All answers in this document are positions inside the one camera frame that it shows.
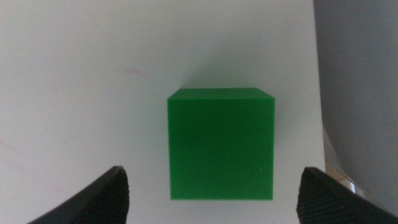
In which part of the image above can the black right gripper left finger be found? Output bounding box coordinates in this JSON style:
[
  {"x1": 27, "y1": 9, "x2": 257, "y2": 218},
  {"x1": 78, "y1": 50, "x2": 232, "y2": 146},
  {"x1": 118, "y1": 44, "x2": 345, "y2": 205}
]
[{"x1": 27, "y1": 166, "x2": 130, "y2": 224}]

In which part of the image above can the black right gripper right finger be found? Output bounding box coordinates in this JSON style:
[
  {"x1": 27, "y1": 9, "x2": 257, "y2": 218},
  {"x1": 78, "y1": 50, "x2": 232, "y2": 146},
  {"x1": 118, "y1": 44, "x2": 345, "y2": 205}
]
[{"x1": 296, "y1": 167, "x2": 398, "y2": 224}]

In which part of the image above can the green cube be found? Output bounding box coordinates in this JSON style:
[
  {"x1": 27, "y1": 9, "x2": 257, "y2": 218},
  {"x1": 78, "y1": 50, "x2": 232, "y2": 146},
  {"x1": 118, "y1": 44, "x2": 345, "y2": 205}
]
[{"x1": 167, "y1": 87, "x2": 276, "y2": 201}]

